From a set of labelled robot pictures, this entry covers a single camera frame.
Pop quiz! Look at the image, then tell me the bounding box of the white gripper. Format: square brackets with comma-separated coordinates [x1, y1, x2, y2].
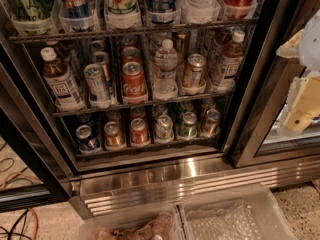
[276, 10, 320, 136]

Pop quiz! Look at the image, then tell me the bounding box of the gold can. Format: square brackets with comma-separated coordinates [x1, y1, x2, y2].
[104, 121, 126, 150]
[200, 109, 221, 137]

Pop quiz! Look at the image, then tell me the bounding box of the tea bottle left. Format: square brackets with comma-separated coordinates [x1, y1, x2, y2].
[40, 47, 85, 112]

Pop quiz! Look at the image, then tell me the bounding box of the silver can middle front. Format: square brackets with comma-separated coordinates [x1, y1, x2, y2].
[83, 64, 111, 108]

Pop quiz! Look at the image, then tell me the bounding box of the left clear plastic bin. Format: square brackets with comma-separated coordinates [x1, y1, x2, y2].
[74, 203, 185, 240]

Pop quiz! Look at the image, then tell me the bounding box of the right clear plastic bin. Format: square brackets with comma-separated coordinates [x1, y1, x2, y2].
[179, 184, 297, 240]

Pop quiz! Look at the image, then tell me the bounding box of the gold can bottom right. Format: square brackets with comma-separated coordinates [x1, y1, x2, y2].
[200, 109, 221, 137]

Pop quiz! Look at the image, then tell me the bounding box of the fridge glass door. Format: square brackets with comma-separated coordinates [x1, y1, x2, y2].
[0, 65, 71, 212]
[230, 0, 319, 167]

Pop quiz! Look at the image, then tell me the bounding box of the gold can bottom left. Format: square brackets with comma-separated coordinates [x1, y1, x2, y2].
[104, 121, 126, 150]

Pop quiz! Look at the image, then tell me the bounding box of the orange cable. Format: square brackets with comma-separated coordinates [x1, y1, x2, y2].
[0, 170, 43, 240]

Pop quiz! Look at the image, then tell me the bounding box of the fridge right glass door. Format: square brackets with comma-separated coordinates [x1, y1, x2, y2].
[230, 0, 319, 167]

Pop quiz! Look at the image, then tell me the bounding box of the green can top left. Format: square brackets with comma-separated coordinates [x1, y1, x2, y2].
[7, 0, 54, 22]

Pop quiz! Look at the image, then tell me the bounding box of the green soda can front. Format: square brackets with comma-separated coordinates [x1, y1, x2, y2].
[178, 111, 197, 139]

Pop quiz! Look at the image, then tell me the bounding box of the clear plastic bin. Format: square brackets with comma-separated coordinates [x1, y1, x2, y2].
[74, 203, 185, 240]
[179, 184, 297, 240]

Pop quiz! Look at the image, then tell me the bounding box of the red can bottom front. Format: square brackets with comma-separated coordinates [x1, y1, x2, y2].
[130, 118, 150, 146]

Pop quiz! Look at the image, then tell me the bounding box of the red coca-cola can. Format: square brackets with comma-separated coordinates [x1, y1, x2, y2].
[121, 62, 147, 104]
[121, 47, 142, 64]

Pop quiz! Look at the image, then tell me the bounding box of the silver green can bottom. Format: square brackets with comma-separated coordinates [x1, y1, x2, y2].
[155, 115, 174, 143]

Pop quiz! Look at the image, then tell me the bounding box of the fridge left glass door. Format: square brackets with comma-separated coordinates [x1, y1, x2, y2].
[0, 65, 71, 212]

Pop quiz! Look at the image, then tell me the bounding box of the red Coca-Cola can front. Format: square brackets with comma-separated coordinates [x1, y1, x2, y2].
[121, 62, 147, 104]

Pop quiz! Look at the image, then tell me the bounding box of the gold can middle shelf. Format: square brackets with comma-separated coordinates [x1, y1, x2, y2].
[182, 54, 207, 95]

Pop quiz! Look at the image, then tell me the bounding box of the blue Pepsi can front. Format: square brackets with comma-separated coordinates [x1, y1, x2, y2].
[75, 125, 101, 153]

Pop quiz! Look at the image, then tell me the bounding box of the clear water bottle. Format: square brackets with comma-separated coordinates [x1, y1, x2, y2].
[153, 39, 178, 97]

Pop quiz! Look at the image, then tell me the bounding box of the water bottle top shelf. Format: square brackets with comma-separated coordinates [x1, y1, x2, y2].
[177, 0, 220, 24]

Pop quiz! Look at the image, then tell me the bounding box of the tea bottle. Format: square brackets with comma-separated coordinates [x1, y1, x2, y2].
[40, 47, 85, 112]
[211, 30, 245, 93]

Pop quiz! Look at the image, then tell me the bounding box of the tea bottle right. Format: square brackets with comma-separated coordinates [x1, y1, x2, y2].
[211, 30, 245, 93]

